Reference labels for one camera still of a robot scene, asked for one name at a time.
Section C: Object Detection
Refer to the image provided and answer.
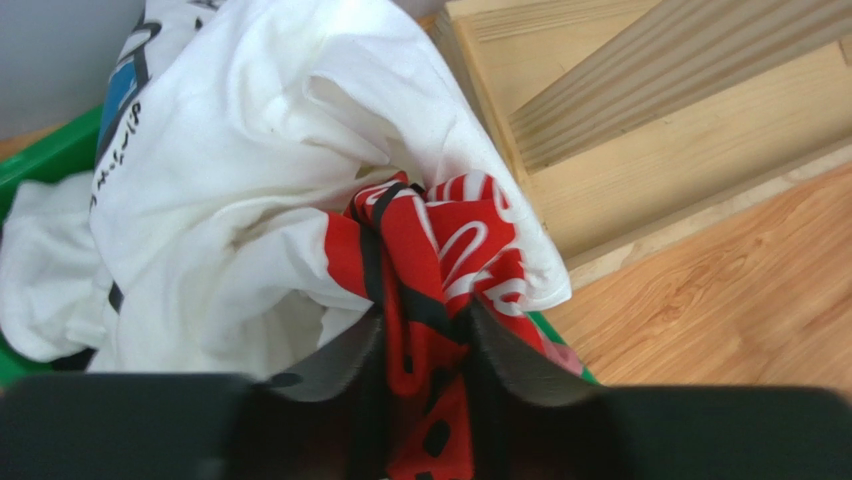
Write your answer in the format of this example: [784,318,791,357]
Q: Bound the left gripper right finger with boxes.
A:
[469,296,599,408]

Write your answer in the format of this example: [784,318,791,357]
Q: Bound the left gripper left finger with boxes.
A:
[256,312,385,403]

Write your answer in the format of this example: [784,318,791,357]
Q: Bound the white t-shirt red print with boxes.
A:
[89,1,571,479]

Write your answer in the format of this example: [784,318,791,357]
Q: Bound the dusty pink t-shirt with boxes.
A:
[542,338,586,377]

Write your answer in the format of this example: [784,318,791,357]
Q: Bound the white t-shirt blue print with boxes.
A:
[0,0,221,374]

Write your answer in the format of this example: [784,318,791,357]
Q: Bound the green plastic bin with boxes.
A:
[1,106,567,390]

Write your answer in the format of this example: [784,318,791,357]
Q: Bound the wooden rack base tray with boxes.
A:
[423,1,851,288]

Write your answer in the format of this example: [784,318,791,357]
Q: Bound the wooden rack right post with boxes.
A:
[510,1,851,169]

